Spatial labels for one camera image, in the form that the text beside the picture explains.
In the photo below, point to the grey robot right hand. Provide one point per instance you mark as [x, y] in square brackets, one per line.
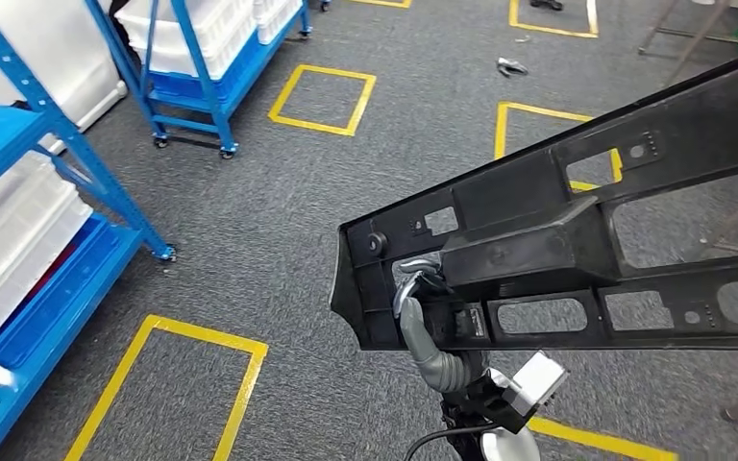
[417, 331]

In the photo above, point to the black plastic mounting panel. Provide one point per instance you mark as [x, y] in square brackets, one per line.
[515, 191]

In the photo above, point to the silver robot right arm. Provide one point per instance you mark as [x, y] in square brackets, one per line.
[464, 375]

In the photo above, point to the yellow floor tape square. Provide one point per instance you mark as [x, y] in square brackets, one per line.
[337, 71]
[203, 334]

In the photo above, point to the grey crumpled floor debris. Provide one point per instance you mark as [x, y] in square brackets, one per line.
[510, 67]

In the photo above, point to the small blue rack on casters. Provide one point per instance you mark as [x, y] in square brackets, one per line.
[211, 95]

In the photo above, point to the blue plastic crate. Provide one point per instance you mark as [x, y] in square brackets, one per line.
[76, 305]
[172, 86]

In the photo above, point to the white plastic crate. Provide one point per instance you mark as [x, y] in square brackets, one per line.
[6, 210]
[229, 32]
[25, 286]
[273, 16]

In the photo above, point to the dark shoe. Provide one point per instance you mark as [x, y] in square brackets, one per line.
[546, 4]

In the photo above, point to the red flat item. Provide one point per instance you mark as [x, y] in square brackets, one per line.
[51, 273]

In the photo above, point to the white car with red stripe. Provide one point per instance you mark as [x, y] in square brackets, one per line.
[44, 57]

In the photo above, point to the metal table frame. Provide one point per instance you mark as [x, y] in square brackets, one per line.
[713, 37]

